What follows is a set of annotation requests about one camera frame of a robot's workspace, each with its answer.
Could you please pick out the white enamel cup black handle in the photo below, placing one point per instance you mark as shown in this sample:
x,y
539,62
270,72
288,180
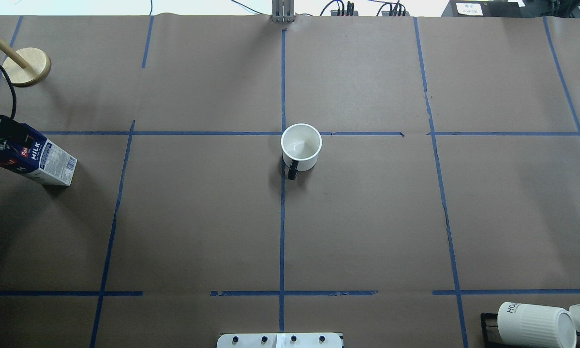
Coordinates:
x,y
300,144

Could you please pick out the blue white milk carton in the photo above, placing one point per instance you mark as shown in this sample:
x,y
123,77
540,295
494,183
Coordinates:
x,y
43,161

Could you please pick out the black box with label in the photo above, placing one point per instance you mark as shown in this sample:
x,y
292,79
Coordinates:
x,y
482,8

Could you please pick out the white ribbed HOME mug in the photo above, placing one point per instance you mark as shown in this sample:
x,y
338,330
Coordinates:
x,y
536,326

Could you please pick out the wooden mug tree stand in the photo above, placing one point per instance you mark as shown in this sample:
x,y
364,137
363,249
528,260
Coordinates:
x,y
27,66

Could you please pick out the aluminium frame post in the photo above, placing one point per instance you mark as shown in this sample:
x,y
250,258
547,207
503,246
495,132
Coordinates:
x,y
282,11

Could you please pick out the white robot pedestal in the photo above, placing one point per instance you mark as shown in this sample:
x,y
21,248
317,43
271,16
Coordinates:
x,y
281,340

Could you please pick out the black wire mug rack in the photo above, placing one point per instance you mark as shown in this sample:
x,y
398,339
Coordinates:
x,y
490,334

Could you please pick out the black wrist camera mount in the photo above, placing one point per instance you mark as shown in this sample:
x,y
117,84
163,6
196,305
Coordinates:
x,y
13,131

